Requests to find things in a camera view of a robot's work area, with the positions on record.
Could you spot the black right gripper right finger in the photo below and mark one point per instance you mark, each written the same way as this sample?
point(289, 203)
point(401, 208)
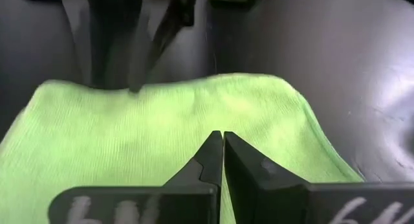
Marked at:
point(252, 175)

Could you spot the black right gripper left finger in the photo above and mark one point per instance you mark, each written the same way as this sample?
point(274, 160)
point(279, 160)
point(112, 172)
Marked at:
point(207, 165)

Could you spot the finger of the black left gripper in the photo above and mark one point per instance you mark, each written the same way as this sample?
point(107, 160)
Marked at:
point(111, 39)
point(168, 33)

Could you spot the green microfiber towel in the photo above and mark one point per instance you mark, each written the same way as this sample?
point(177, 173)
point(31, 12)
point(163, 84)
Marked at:
point(129, 127)

